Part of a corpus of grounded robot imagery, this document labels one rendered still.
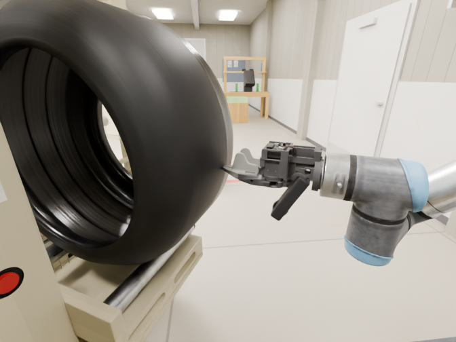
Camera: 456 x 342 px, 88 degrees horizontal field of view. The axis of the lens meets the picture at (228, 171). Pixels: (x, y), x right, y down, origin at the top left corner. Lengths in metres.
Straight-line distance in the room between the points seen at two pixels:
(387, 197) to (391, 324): 1.47
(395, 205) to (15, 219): 0.61
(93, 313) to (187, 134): 0.37
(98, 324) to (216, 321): 1.16
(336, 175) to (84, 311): 0.52
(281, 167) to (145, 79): 0.29
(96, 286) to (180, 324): 0.93
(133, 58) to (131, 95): 0.06
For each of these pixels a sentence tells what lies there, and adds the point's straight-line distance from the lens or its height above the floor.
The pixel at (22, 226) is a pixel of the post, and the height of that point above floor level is 1.13.
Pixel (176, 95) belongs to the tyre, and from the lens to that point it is 0.42.
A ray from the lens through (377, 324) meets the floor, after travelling 1.87.
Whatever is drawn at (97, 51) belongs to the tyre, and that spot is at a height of 1.38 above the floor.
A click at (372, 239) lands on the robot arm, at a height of 1.06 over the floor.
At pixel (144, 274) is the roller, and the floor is 0.92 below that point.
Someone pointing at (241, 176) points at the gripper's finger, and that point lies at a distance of 0.51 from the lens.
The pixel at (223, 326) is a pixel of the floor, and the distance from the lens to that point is 1.64.
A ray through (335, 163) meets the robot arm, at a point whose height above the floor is 1.20.
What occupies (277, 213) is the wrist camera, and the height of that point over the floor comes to 1.07.
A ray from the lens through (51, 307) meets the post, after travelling 0.59.
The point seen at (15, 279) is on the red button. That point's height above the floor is 1.06.
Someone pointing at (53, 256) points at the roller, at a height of 0.90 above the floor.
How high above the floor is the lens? 1.35
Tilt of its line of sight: 22 degrees down
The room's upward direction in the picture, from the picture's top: straight up
